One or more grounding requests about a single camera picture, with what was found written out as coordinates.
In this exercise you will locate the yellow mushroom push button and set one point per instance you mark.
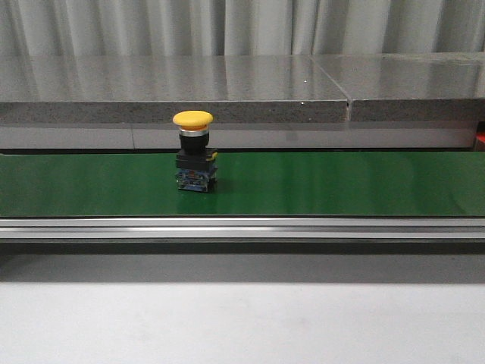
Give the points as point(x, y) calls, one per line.
point(196, 163)

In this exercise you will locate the grey stone counter slab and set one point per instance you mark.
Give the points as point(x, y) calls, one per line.
point(441, 87)
point(150, 90)

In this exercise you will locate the green conveyor belt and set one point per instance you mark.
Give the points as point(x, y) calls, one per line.
point(248, 183)

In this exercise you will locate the red plastic tray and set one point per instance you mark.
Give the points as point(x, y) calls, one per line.
point(479, 142)

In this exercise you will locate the white pleated curtain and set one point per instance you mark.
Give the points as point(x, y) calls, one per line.
point(75, 28)

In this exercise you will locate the aluminium conveyor frame rail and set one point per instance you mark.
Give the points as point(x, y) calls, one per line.
point(245, 228)

